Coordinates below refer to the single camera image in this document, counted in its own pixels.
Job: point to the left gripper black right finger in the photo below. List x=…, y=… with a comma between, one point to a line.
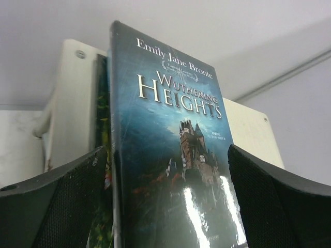
x=279, y=208

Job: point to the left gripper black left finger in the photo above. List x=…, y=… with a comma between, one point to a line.
x=53, y=209

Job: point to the green yellow fantasy book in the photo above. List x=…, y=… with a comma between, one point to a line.
x=101, y=233

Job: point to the dark castle cover book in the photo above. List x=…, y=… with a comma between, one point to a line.
x=170, y=139

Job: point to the white two-tier wooden shelf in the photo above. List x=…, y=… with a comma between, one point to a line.
x=67, y=124

